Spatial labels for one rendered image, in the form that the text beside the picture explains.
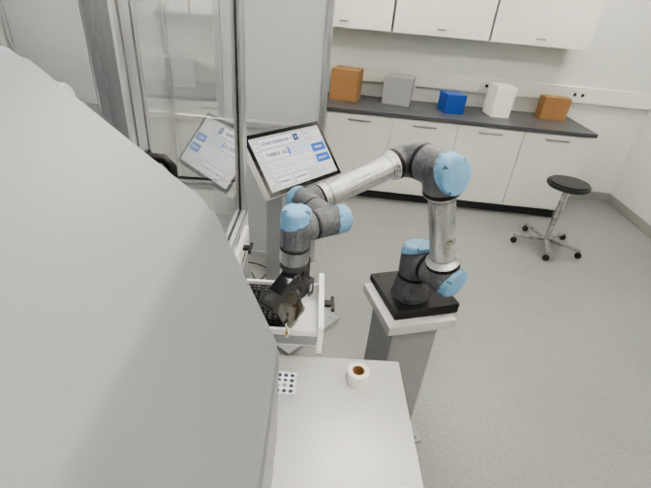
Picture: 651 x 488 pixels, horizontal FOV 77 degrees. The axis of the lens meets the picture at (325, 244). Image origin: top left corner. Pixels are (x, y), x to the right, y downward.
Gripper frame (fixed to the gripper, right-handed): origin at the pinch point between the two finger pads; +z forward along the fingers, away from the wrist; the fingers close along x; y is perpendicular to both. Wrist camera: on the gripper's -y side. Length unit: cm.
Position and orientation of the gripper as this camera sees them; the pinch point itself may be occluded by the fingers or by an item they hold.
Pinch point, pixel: (286, 324)
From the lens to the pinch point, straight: 118.3
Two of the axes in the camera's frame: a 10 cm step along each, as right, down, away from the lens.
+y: 5.6, -3.8, 7.3
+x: -8.2, -3.5, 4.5
